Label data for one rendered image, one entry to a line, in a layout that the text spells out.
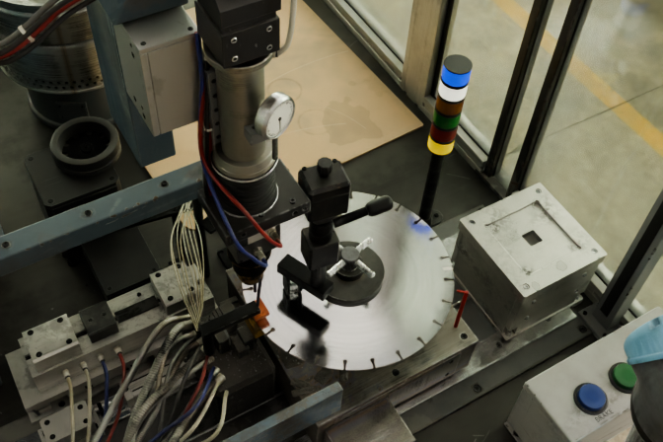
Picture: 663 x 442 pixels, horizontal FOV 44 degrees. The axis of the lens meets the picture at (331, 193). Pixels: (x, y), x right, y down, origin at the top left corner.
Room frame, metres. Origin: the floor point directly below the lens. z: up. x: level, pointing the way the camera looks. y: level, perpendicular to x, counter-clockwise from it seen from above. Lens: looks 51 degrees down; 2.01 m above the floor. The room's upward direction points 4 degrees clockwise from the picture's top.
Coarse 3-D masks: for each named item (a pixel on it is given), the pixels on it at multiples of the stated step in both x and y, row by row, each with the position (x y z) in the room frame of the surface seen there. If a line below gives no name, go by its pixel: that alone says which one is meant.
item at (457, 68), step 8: (448, 56) 0.99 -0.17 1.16; (456, 56) 0.99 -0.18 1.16; (464, 56) 1.00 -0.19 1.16; (448, 64) 0.97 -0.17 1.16; (456, 64) 0.98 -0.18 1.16; (464, 64) 0.98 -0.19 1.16; (472, 64) 0.98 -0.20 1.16; (448, 72) 0.96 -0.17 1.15; (456, 72) 0.96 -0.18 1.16; (464, 72) 0.96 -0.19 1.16; (448, 80) 0.96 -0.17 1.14; (456, 80) 0.96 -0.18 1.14; (464, 80) 0.96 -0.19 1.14
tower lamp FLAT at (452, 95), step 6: (444, 84) 0.96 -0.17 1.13; (468, 84) 0.97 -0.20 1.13; (438, 90) 0.98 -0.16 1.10; (444, 90) 0.96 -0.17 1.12; (450, 90) 0.96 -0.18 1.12; (456, 90) 0.96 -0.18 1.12; (462, 90) 0.96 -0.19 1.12; (444, 96) 0.96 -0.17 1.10; (450, 96) 0.96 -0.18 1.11; (456, 96) 0.96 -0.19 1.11; (462, 96) 0.96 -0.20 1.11; (450, 102) 0.96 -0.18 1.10; (456, 102) 0.96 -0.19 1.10
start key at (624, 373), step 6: (618, 366) 0.61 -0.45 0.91; (624, 366) 0.61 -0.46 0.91; (630, 366) 0.61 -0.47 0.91; (618, 372) 0.60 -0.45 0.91; (624, 372) 0.60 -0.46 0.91; (630, 372) 0.60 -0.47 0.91; (618, 378) 0.59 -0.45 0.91; (624, 378) 0.59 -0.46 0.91; (630, 378) 0.59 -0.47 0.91; (636, 378) 0.59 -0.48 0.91; (618, 384) 0.58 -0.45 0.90; (624, 384) 0.58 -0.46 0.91; (630, 384) 0.58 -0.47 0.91
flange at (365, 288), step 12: (360, 252) 0.75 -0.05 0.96; (372, 252) 0.75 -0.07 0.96; (372, 264) 0.72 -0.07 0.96; (336, 276) 0.70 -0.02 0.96; (348, 276) 0.69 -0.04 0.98; (360, 276) 0.70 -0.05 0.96; (336, 288) 0.67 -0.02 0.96; (348, 288) 0.68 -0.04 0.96; (360, 288) 0.68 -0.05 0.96; (372, 288) 0.68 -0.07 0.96; (336, 300) 0.66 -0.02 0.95; (348, 300) 0.66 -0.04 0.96; (360, 300) 0.66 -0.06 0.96
